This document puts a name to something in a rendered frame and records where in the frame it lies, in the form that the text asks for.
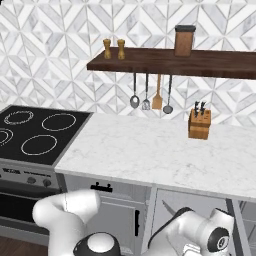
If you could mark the open grey drawer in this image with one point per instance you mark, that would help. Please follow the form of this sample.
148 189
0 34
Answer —
200 201

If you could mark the hanging wooden spatula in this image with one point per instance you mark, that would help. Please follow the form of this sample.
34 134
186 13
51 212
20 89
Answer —
157 101

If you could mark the hanging metal spoon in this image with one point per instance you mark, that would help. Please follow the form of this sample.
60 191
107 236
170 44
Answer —
134 100

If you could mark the grey cupboard run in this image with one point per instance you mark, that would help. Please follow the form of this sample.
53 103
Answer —
248 226

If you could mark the hanging metal slotted turner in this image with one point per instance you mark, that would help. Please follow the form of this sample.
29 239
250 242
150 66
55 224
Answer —
146 103

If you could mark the wooden knife block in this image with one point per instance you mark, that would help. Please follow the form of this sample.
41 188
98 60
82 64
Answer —
199 126

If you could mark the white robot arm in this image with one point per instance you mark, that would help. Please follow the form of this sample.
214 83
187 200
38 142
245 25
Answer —
66 220

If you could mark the black hob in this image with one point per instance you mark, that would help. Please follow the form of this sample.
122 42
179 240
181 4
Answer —
43 133

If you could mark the wooden salt shaker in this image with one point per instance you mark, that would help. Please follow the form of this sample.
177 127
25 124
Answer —
121 50
107 50

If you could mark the grey cupboard door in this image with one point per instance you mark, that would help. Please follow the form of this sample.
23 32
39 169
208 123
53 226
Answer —
116 220

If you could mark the brown canister with black lid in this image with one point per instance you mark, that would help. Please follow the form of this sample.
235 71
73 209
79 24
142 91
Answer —
184 42

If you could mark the silver oven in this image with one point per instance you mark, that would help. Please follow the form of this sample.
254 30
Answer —
20 200

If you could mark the dark oven knob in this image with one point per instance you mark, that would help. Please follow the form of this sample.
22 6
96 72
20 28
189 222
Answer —
47 182
31 180

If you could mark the hanging metal ladle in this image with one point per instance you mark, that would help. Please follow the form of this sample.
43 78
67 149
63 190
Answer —
168 107

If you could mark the grey knife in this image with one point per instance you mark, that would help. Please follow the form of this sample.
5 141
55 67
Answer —
169 207

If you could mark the dark wooden wall shelf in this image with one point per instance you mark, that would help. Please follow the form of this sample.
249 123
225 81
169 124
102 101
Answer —
186 63

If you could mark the grey drawer front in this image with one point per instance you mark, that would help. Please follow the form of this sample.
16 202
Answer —
130 189

